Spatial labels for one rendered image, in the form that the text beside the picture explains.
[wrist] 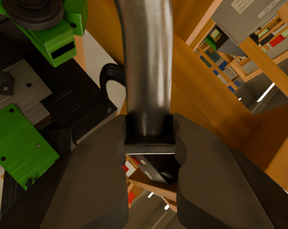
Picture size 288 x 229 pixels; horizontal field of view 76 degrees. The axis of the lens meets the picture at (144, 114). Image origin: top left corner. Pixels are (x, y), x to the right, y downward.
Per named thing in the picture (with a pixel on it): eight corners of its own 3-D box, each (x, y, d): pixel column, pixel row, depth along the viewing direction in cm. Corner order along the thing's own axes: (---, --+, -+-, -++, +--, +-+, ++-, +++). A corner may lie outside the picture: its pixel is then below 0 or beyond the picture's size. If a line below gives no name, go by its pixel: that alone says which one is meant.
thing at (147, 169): (120, 148, 63) (150, 182, 62) (128, 141, 47) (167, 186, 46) (146, 125, 67) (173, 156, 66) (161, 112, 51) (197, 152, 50)
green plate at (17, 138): (-20, 130, 51) (32, 183, 56) (-35, 130, 44) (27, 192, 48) (19, 105, 55) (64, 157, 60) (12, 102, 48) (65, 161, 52)
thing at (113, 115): (36, 98, 88) (82, 151, 86) (7, 64, 60) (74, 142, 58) (69, 77, 95) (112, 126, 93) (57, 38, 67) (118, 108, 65)
